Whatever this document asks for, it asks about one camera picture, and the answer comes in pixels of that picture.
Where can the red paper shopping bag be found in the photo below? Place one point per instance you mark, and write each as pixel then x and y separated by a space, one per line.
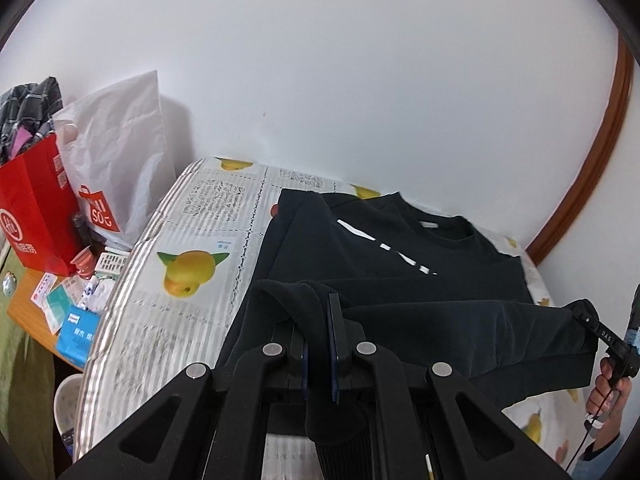
pixel 37 209

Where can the blue tissue pack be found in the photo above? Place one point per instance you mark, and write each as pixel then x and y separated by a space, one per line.
pixel 76 336

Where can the brown wooden door frame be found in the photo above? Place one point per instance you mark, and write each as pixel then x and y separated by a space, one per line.
pixel 596 161

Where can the plaid cloth in bag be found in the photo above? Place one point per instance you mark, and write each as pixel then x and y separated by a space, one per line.
pixel 27 116

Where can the blue denim sleeve forearm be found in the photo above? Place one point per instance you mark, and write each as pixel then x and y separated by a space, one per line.
pixel 591 464

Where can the white plastic shopping bag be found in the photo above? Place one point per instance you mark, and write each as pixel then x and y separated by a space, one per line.
pixel 115 154

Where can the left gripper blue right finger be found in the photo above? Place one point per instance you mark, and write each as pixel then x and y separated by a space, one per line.
pixel 339 347

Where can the person's right hand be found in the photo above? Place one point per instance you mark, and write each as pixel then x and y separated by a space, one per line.
pixel 602 394

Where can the white round bowl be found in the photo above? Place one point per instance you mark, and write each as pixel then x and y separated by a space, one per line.
pixel 65 405

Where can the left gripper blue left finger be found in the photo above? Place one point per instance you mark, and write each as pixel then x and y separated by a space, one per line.
pixel 299 363

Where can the small white basket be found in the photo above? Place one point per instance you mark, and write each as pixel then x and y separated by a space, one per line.
pixel 110 264

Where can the black sweatshirt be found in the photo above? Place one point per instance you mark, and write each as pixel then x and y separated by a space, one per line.
pixel 400 299

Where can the fruit print tablecloth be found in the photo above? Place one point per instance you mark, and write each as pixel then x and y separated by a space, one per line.
pixel 184 283

